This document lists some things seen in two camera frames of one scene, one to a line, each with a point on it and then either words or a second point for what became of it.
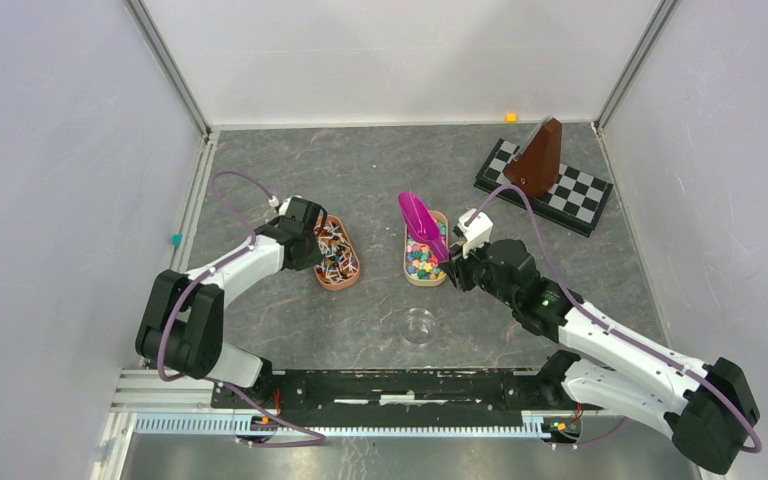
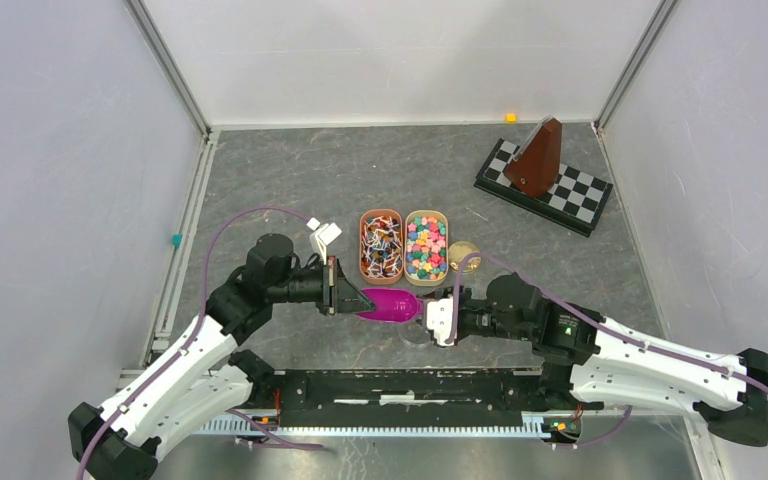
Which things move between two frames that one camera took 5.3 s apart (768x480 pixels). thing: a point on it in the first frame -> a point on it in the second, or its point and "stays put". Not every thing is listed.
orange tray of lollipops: (340, 264) -> (381, 247)
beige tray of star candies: (421, 267) stays put
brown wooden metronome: (536, 166) stays put
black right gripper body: (475, 271) -> (480, 321)
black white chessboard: (574, 203) stays put
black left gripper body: (310, 255) -> (317, 285)
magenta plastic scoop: (423, 228) -> (392, 305)
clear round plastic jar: (418, 326) stays put
